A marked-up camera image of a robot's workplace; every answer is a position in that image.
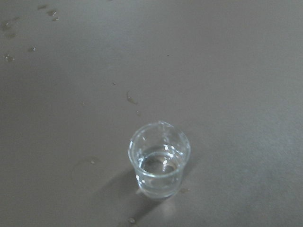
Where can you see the clear glass cup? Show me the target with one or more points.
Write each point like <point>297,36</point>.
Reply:
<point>159,153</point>

